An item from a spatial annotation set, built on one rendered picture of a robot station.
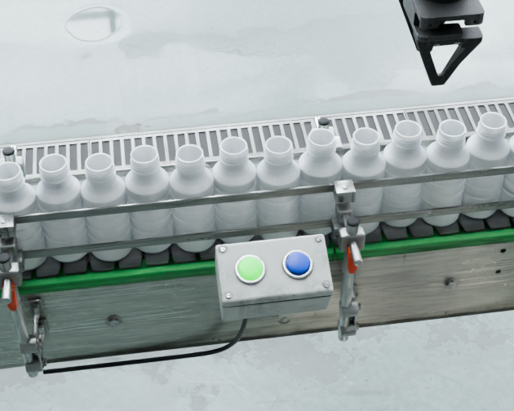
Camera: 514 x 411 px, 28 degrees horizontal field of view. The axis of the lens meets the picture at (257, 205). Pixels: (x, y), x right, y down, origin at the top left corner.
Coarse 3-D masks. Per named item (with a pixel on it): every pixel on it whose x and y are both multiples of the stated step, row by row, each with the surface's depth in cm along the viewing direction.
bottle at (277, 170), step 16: (272, 144) 137; (288, 144) 137; (272, 160) 135; (288, 160) 136; (256, 176) 139; (272, 176) 137; (288, 176) 137; (272, 208) 140; (288, 208) 140; (272, 224) 142
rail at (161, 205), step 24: (384, 144) 143; (168, 168) 141; (504, 168) 140; (264, 192) 137; (288, 192) 137; (312, 192) 138; (24, 216) 134; (48, 216) 134; (72, 216) 135; (360, 216) 143; (384, 216) 143; (408, 216) 144; (144, 240) 140; (168, 240) 140; (192, 240) 141
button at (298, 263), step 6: (300, 252) 128; (288, 258) 127; (294, 258) 127; (300, 258) 127; (306, 258) 127; (288, 264) 127; (294, 264) 127; (300, 264) 127; (306, 264) 127; (288, 270) 127; (294, 270) 126; (300, 270) 126; (306, 270) 127
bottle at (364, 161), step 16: (368, 128) 138; (352, 144) 137; (368, 144) 136; (352, 160) 138; (368, 160) 137; (384, 160) 140; (352, 176) 138; (368, 176) 138; (368, 192) 140; (352, 208) 142; (368, 208) 142; (368, 224) 145
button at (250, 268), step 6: (246, 258) 127; (252, 258) 127; (240, 264) 126; (246, 264) 126; (252, 264) 126; (258, 264) 126; (240, 270) 126; (246, 270) 126; (252, 270) 126; (258, 270) 126; (246, 276) 126; (252, 276) 126; (258, 276) 126
